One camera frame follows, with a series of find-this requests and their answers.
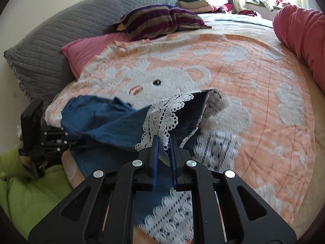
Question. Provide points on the grey-blue cloth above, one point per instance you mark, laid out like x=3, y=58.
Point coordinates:
x=243, y=20

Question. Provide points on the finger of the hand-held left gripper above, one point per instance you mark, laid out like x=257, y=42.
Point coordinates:
x=54, y=134
x=54, y=148

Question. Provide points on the peach printed bear blanket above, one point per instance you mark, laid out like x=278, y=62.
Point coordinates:
x=228, y=81

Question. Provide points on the green cloth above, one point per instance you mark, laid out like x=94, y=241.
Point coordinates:
x=25, y=195

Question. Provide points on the pile of folded clothes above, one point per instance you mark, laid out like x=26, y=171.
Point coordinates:
x=203, y=2

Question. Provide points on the blue denim pants with lace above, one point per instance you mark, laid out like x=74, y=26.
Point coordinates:
x=109, y=129

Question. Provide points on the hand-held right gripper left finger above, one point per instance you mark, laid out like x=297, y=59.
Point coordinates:
x=154, y=162

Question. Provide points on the red garment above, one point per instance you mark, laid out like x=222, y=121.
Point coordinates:
x=248, y=13

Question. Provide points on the red rolled quilt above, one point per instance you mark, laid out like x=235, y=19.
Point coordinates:
x=299, y=28

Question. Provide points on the purple striped pillow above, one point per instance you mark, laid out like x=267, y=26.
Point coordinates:
x=157, y=20

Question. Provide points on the clothes on window sill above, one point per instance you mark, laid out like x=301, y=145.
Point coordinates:
x=264, y=2

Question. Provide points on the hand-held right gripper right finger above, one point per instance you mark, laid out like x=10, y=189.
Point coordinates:
x=173, y=162

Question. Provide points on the pink pillow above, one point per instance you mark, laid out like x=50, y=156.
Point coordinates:
x=83, y=53

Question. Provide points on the grey quilted headboard cover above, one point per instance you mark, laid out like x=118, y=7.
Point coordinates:
x=63, y=35

